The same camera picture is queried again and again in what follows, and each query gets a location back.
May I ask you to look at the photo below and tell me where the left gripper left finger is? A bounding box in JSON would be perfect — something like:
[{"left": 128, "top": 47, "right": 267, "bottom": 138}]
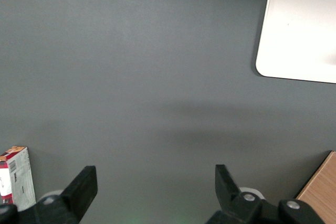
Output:
[{"left": 0, "top": 165, "right": 98, "bottom": 224}]

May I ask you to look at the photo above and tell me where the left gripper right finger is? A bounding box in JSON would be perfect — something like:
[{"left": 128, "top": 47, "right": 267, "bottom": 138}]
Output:
[{"left": 206, "top": 164, "right": 326, "bottom": 224}]

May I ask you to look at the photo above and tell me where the red cookie box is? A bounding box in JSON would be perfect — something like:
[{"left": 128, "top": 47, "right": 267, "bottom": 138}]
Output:
[{"left": 0, "top": 145, "right": 37, "bottom": 211}]

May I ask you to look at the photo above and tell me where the white rectangular tray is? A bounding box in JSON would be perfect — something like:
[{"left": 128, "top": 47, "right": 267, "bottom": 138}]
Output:
[{"left": 256, "top": 0, "right": 336, "bottom": 84}]

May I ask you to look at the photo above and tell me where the wooden drawer cabinet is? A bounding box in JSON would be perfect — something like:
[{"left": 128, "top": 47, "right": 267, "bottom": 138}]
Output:
[{"left": 296, "top": 150, "right": 336, "bottom": 224}]

